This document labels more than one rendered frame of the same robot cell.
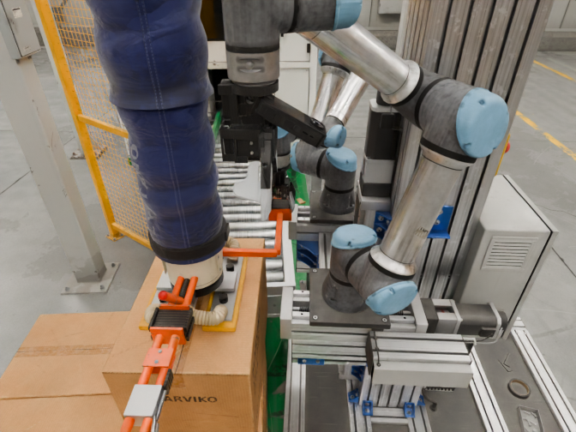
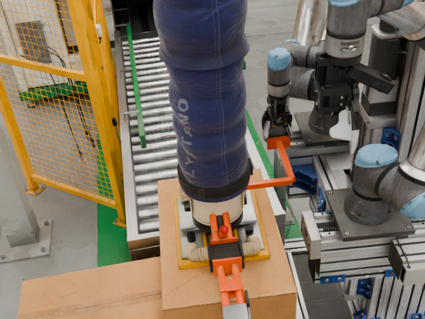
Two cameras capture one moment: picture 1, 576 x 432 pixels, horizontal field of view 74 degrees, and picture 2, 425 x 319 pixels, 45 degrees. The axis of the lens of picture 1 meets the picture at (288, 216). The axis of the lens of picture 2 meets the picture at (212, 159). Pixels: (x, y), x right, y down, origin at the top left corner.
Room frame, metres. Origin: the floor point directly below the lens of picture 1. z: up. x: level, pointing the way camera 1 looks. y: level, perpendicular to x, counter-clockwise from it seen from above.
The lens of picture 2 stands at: (-0.33, 0.40, 2.18)
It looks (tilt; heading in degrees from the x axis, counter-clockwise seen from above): 37 degrees down; 355
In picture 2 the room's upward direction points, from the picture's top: 5 degrees counter-clockwise
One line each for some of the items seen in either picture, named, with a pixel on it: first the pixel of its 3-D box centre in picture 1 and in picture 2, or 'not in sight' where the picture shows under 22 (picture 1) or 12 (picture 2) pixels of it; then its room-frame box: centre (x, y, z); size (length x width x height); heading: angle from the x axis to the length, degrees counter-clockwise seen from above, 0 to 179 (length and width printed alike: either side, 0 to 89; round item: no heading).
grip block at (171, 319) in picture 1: (172, 323); (225, 256); (0.67, 0.30, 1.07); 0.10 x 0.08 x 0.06; 89
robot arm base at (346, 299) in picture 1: (348, 281); (369, 197); (0.81, -0.18, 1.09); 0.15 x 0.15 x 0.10
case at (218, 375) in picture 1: (206, 332); (221, 268); (0.91, 0.30, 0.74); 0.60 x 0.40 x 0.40; 179
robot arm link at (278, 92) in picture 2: (279, 158); (279, 87); (1.19, 0.03, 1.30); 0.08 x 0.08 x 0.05
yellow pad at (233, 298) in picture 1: (227, 285); (246, 218); (0.92, 0.20, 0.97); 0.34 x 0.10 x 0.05; 179
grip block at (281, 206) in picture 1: (280, 208); (276, 137); (1.21, 0.03, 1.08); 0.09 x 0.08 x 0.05; 89
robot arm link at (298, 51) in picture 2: not in sight; (293, 54); (1.27, -0.04, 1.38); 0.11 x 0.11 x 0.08; 58
